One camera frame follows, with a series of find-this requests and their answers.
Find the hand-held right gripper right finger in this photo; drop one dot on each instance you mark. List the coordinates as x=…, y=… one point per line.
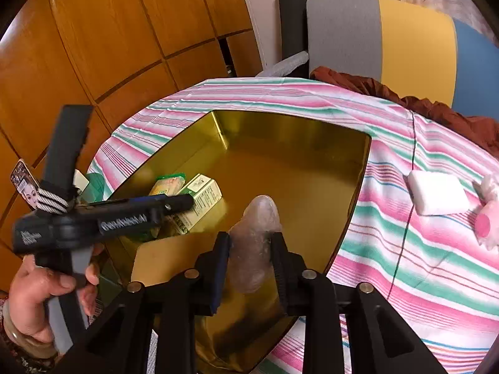
x=279, y=272

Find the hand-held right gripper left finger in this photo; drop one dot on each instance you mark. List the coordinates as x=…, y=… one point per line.
x=222, y=272

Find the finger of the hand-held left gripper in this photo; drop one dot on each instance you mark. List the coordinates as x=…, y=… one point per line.
x=179, y=203

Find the cream green carton box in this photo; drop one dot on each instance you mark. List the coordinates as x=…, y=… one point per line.
x=206, y=198

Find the clear plastic item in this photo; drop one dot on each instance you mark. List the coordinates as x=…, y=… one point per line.
x=257, y=233

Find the gold metal tin box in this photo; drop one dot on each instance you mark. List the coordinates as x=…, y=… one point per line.
x=273, y=163

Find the pink white item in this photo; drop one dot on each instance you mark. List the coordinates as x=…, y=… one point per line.
x=485, y=226

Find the person's left hand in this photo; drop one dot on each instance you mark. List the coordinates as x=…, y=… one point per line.
x=29, y=300

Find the yellow green packet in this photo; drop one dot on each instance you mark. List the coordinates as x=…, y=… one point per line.
x=165, y=187

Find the green bag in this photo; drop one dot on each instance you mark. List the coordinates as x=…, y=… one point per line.
x=95, y=187

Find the small white box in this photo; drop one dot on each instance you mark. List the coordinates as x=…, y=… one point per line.
x=80, y=181

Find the face print card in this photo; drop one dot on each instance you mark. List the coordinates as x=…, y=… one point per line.
x=25, y=187

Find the pink green striped cloth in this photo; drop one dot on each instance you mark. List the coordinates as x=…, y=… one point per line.
x=390, y=222

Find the clear plastic wrap strip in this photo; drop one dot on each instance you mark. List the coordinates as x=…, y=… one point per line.
x=288, y=64

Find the wooden panel cabinet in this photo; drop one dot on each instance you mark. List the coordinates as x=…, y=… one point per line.
x=97, y=27

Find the brown cloth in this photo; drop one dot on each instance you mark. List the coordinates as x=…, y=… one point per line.
x=448, y=115

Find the grey yellow blue chair cushion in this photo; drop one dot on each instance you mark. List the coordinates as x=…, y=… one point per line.
x=413, y=46

